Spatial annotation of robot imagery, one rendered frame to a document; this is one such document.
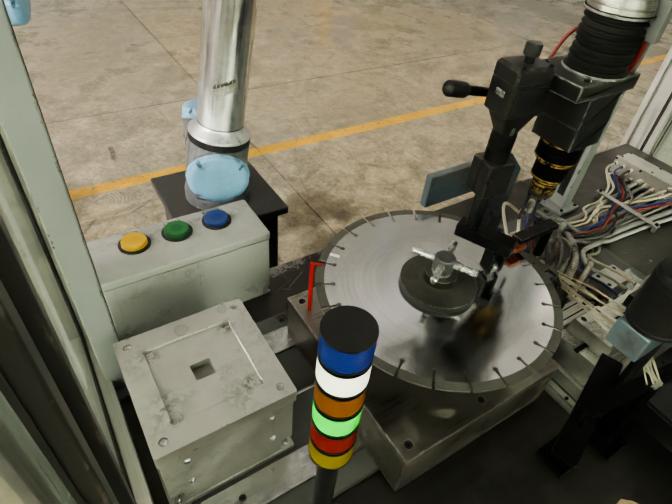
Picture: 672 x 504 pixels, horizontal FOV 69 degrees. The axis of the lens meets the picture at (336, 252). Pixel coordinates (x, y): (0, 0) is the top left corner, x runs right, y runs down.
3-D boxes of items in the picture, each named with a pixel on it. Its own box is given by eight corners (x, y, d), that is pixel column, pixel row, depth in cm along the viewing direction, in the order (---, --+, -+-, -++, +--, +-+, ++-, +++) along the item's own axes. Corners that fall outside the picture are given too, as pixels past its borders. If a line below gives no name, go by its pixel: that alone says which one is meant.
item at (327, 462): (323, 479, 47) (325, 465, 45) (300, 440, 50) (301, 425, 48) (361, 456, 49) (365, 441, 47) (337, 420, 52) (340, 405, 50)
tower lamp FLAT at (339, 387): (333, 408, 39) (336, 387, 37) (305, 366, 41) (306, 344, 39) (379, 384, 41) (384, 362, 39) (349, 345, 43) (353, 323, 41)
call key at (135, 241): (126, 260, 78) (123, 250, 77) (119, 245, 81) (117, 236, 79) (151, 252, 80) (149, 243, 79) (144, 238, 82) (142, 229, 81)
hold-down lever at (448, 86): (470, 122, 56) (477, 99, 54) (435, 100, 60) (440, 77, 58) (517, 110, 60) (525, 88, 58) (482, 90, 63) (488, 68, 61)
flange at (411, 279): (387, 264, 73) (389, 252, 71) (452, 252, 76) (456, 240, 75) (420, 320, 66) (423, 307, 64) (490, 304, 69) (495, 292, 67)
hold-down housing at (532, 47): (477, 205, 65) (530, 52, 51) (457, 186, 68) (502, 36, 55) (510, 198, 67) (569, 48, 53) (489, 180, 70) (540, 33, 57)
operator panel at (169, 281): (120, 348, 82) (99, 286, 72) (104, 305, 89) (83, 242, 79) (271, 291, 95) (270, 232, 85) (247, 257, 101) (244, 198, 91)
